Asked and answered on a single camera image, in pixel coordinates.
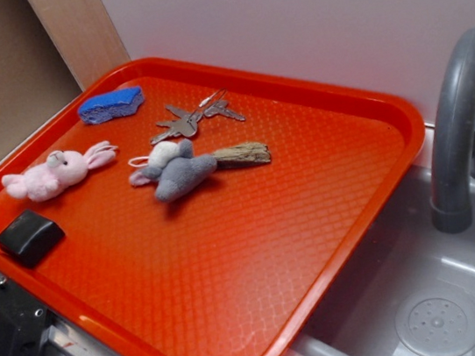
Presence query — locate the silver key bunch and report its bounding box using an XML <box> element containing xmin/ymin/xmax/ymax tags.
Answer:
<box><xmin>149</xmin><ymin>89</ymin><xmax>246</xmax><ymax>146</ymax></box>

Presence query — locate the grey plastic sink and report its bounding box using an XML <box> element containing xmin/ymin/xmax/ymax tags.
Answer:
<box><xmin>294</xmin><ymin>167</ymin><xmax>475</xmax><ymax>356</ymax></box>

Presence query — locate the pink plush bunny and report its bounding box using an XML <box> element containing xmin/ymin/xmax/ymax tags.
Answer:
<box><xmin>2</xmin><ymin>140</ymin><xmax>118</xmax><ymax>203</ymax></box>

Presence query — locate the grey plush elephant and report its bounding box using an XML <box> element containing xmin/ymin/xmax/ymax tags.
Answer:
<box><xmin>128</xmin><ymin>139</ymin><xmax>218</xmax><ymax>203</ymax></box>

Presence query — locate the red plastic tray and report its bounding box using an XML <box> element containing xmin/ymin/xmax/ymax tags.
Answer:
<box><xmin>0</xmin><ymin>58</ymin><xmax>425</xmax><ymax>356</ymax></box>

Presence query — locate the wooden board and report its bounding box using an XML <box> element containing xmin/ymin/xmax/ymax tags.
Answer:
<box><xmin>27</xmin><ymin>0</ymin><xmax>131</xmax><ymax>89</ymax></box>

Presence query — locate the blue sponge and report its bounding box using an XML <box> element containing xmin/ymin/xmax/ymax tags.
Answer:
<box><xmin>78</xmin><ymin>86</ymin><xmax>145</xmax><ymax>125</ymax></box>

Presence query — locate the black rounded block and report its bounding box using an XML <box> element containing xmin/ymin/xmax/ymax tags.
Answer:
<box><xmin>0</xmin><ymin>210</ymin><xmax>65</xmax><ymax>268</ymax></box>

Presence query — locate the weathered wood piece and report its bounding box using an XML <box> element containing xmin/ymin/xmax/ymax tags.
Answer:
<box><xmin>212</xmin><ymin>141</ymin><xmax>272</xmax><ymax>169</ymax></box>

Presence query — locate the grey plastic faucet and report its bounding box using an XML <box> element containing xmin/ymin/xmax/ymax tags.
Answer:
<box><xmin>430</xmin><ymin>27</ymin><xmax>475</xmax><ymax>234</ymax></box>

